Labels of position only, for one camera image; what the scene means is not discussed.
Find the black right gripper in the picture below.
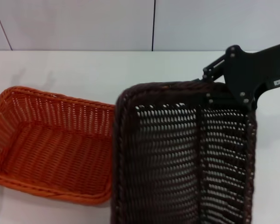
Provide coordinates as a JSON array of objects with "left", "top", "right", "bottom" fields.
[{"left": 190, "top": 41, "right": 280, "bottom": 112}]

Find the dark brown woven basket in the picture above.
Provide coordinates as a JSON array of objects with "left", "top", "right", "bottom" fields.
[{"left": 111, "top": 81, "right": 257, "bottom": 224}]

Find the orange woven plastic basket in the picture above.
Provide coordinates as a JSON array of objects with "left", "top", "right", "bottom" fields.
[{"left": 0, "top": 85, "right": 117, "bottom": 206}]

